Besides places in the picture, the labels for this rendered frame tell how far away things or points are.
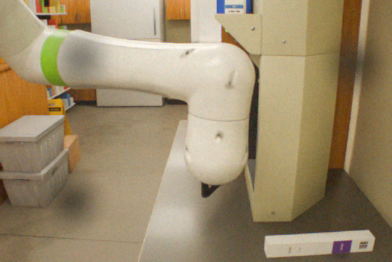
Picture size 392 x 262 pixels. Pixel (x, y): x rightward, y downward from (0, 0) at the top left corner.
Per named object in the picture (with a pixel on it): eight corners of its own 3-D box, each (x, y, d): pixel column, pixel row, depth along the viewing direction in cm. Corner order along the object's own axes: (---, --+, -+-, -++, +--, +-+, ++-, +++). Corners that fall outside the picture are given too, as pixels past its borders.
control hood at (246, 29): (248, 44, 116) (248, 14, 113) (261, 55, 85) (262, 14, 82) (213, 44, 116) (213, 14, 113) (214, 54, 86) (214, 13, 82)
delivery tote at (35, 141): (70, 148, 328) (66, 114, 317) (42, 175, 270) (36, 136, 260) (30, 147, 330) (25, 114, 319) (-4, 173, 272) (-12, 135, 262)
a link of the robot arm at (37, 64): (-16, 57, 68) (14, 13, 73) (24, 90, 79) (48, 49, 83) (43, 64, 61) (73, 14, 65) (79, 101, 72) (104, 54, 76)
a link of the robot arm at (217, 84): (96, 84, 76) (58, 93, 66) (95, 30, 72) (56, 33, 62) (260, 110, 61) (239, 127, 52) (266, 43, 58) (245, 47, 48)
